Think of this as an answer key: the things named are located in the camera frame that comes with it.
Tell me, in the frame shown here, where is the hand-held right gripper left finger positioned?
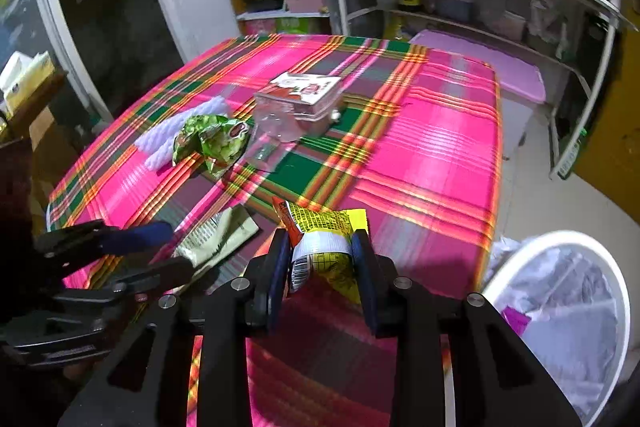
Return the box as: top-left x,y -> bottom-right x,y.
57,227 -> 293,427

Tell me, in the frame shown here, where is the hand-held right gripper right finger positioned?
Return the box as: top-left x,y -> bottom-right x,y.
350,229 -> 583,427

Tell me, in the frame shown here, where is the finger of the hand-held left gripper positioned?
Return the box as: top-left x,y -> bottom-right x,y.
32,219 -> 176,259
107,254 -> 196,297

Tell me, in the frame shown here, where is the yellow snack wrapper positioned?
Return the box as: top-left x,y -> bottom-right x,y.
271,196 -> 368,305

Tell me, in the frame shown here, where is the beige paper bag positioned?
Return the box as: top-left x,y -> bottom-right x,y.
172,206 -> 261,268

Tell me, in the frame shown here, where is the white round trash bin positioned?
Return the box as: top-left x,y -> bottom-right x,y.
480,231 -> 632,427

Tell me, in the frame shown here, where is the white foam net sleeve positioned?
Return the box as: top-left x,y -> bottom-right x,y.
135,96 -> 228,170

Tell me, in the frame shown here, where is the green snack bag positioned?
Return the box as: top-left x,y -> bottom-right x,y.
172,114 -> 255,180

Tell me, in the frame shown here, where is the small clear plastic piece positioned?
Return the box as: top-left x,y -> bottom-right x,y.
247,142 -> 281,172

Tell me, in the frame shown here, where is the purple snack packet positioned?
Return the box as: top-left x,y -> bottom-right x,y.
502,306 -> 531,336

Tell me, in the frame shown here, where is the pink green plaid tablecloth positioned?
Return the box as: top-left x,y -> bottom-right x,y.
46,33 -> 503,427

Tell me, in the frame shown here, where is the clear plastic box pink label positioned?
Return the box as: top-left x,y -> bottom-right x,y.
252,72 -> 347,142

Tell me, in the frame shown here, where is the white yellow box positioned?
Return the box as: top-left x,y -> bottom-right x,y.
0,51 -> 55,108

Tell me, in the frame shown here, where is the clear bin liner bag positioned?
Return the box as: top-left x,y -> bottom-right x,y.
487,239 -> 623,427

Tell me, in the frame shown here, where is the large green plastic bottle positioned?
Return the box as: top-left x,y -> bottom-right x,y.
557,127 -> 589,180

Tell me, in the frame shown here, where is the pink green carton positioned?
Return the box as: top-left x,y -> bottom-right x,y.
240,16 -> 331,37

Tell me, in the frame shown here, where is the storage box pink lid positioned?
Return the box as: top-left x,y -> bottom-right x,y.
407,29 -> 546,158

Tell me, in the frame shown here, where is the pink plastic basket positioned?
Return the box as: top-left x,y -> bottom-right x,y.
282,0 -> 329,14

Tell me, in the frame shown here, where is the pink plastic tub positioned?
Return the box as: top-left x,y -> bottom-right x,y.
492,11 -> 529,38

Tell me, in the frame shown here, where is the bundle of plastic bags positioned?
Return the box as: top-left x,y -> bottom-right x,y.
530,0 -> 576,58

